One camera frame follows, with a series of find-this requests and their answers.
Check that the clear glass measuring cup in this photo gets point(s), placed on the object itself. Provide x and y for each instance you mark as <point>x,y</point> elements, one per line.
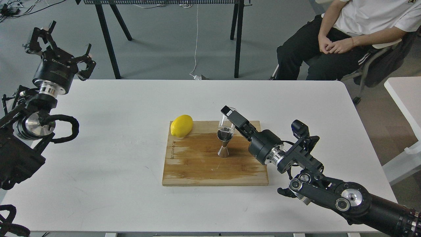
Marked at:
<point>227,123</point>

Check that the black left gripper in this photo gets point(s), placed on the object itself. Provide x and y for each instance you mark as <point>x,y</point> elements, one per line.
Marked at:
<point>55,74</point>

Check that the steel double jigger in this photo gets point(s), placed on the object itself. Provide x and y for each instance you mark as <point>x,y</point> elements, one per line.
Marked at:
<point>225,139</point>

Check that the yellow lemon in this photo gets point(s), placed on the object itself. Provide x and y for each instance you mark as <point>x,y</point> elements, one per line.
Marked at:
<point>181,126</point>

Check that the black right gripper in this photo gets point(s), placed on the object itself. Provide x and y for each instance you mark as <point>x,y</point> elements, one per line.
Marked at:
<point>261,142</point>

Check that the chair with grey frame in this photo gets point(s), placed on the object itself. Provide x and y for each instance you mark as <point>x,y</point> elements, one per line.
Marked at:
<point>371,65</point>

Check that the wooden cutting board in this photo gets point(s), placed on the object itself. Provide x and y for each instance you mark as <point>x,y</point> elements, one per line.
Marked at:
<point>193,160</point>

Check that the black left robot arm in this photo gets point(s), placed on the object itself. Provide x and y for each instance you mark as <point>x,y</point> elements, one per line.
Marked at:
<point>28,127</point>

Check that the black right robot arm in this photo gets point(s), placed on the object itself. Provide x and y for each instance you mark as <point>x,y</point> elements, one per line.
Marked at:
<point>350,200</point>

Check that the seated person white shirt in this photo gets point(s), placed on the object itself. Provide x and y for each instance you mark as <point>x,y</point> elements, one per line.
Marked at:
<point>365,17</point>

